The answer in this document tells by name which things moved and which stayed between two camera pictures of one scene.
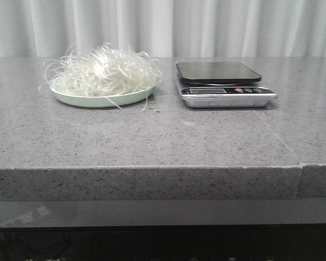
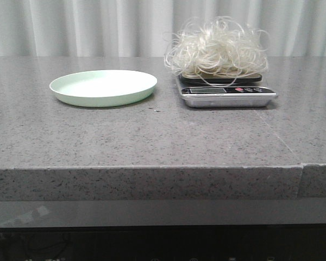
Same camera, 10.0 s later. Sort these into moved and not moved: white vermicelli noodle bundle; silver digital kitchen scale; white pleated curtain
Moved: white vermicelli noodle bundle
Not moved: silver digital kitchen scale; white pleated curtain
